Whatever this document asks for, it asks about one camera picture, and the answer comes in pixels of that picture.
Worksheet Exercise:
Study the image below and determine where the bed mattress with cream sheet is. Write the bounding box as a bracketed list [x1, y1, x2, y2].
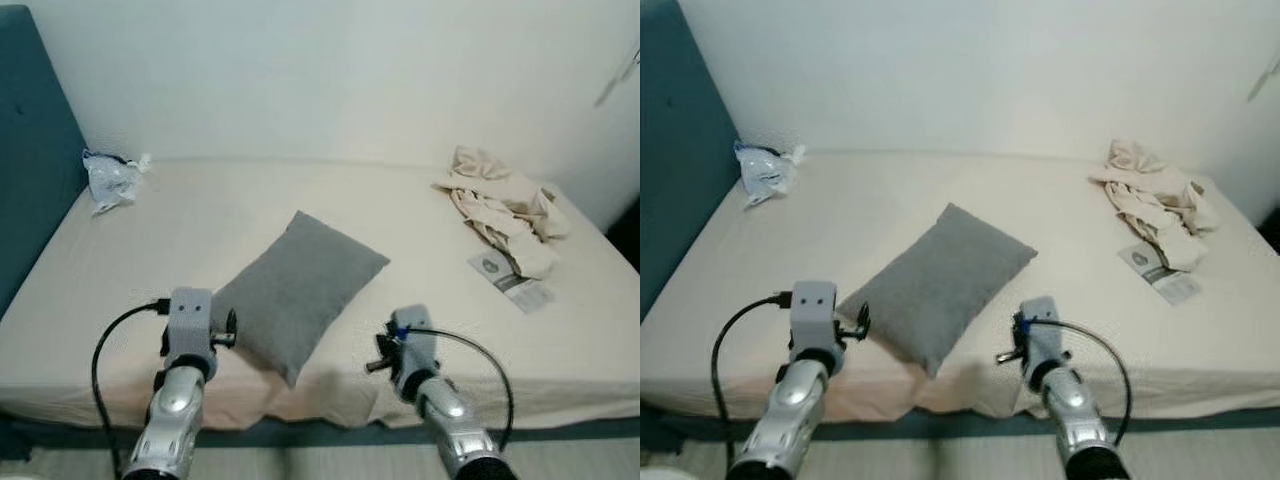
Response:
[0, 155, 641, 431]
[640, 150, 1280, 421]

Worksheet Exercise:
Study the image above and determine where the crumpled beige garment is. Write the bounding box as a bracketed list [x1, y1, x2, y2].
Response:
[432, 145, 573, 281]
[1088, 138, 1223, 273]

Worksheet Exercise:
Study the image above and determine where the teal upholstered headboard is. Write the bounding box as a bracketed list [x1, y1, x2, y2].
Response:
[640, 0, 746, 321]
[0, 5, 89, 321]

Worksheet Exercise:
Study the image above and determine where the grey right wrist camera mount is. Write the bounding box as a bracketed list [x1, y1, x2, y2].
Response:
[1015, 297, 1063, 376]
[388, 305, 441, 386]

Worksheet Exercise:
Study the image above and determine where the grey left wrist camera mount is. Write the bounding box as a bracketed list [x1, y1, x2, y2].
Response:
[165, 288, 216, 361]
[788, 281, 841, 356]

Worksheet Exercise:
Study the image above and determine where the white printed booklet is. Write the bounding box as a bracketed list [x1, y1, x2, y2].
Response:
[1117, 243, 1204, 307]
[467, 250, 556, 315]

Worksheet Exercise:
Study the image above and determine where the crumpled clear plastic bag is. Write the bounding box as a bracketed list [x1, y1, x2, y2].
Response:
[82, 148, 151, 216]
[733, 138, 806, 208]

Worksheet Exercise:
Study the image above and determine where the teal bed base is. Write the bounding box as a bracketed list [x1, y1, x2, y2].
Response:
[640, 405, 1280, 451]
[0, 415, 641, 461]

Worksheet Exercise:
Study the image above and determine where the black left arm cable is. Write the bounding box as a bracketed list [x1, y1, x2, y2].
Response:
[92, 298, 171, 471]
[712, 293, 791, 466]

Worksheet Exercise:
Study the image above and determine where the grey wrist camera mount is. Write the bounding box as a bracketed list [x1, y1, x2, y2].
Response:
[1015, 297, 1063, 376]
[788, 281, 841, 356]
[165, 288, 216, 361]
[388, 305, 441, 386]

